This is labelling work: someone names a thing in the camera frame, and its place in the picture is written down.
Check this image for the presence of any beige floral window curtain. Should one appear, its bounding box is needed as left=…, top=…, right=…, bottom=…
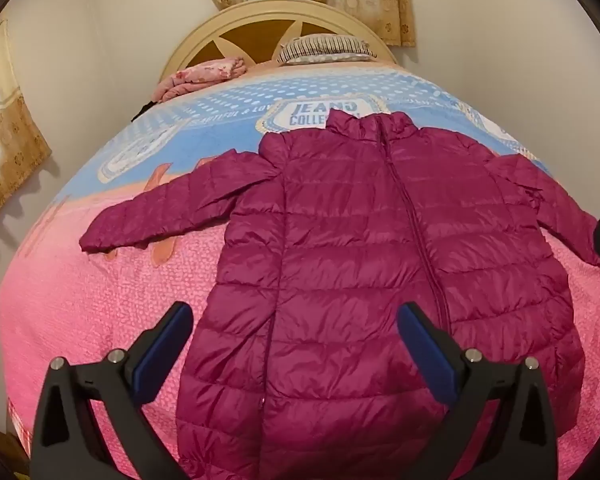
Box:
left=0, top=12, right=53, bottom=246
left=200, top=0, right=416, bottom=48

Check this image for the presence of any pink and blue printed blanket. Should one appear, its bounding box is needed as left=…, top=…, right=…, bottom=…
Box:
left=0, top=60, right=600, bottom=480

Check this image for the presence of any dark wooden furniture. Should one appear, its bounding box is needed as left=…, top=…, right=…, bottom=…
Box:
left=0, top=420, right=31, bottom=480

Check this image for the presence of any pink floral folded quilt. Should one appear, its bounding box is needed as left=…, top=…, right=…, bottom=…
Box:
left=152, top=56, right=248, bottom=103

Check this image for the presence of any striped pillow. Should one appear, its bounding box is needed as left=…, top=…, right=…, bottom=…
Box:
left=276, top=35, right=378, bottom=66

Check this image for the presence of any cream wooden headboard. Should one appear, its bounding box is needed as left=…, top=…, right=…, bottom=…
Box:
left=160, top=0, right=398, bottom=91

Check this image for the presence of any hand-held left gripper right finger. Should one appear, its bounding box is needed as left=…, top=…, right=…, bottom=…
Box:
left=397, top=301, right=561, bottom=480

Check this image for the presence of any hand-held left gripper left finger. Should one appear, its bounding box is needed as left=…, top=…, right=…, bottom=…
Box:
left=30, top=301, right=195, bottom=480

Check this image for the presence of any magenta puffer jacket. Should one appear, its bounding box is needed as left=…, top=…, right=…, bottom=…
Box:
left=79, top=108, right=600, bottom=480

